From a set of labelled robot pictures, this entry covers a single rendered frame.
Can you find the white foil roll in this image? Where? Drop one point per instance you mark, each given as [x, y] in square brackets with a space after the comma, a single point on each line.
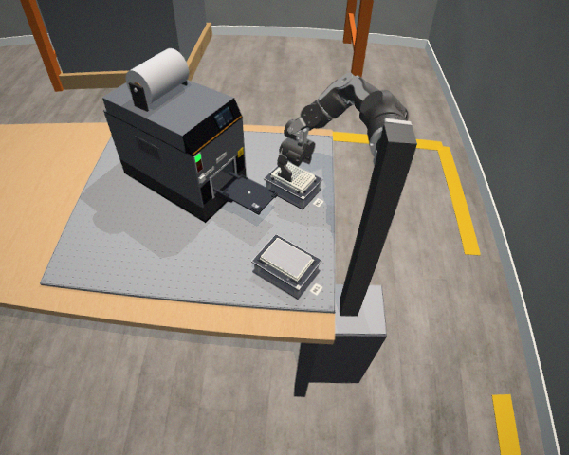
[160, 74]

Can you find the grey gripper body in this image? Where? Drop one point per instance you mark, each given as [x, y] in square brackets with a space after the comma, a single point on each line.
[296, 154]

